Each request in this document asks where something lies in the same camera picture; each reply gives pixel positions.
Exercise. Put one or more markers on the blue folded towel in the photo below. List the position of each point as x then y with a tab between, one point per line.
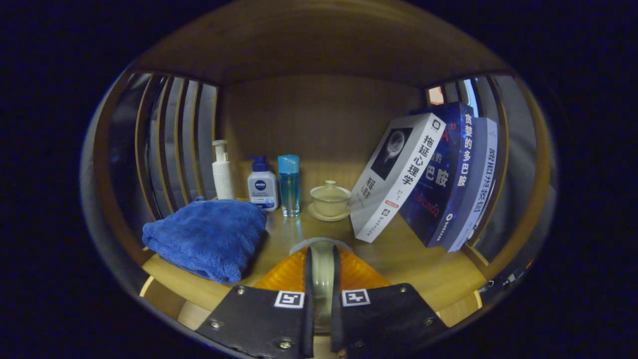
209	239

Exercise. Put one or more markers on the beige lidded teacup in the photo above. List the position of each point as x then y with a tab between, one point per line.
329	199

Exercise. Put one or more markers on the dark blue book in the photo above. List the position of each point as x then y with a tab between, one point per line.
448	189

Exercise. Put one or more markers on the pale grey round disc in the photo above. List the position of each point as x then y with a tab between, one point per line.
322	269

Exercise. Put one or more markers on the wooden countertop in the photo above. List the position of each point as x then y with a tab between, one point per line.
413	264

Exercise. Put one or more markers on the white book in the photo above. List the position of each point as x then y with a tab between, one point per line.
394	184

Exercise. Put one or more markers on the white pump bottle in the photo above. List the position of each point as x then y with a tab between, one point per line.
223	179

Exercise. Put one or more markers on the pale lilac book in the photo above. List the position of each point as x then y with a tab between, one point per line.
481	174

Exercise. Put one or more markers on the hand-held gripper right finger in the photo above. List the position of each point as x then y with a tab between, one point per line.
335	299

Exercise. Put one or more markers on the wooden cabinet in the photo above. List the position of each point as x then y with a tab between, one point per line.
309	45

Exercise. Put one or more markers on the clear blue bottle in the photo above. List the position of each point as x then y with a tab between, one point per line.
289	189

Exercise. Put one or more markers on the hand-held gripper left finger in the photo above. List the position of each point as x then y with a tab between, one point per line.
310	299

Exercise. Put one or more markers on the white bottle with blue cap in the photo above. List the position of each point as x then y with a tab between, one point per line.
262	187

